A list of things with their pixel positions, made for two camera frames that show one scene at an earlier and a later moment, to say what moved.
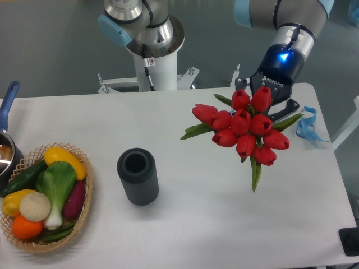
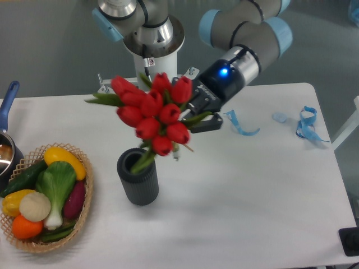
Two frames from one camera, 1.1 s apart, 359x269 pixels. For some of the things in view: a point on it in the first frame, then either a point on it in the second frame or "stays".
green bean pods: x=55 y=235 stays
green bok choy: x=56 y=181 stays
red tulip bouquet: x=247 y=128 → x=158 y=110
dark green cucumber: x=26 y=180 stays
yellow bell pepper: x=10 y=202 stays
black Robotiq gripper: x=281 y=65 → x=218 y=86
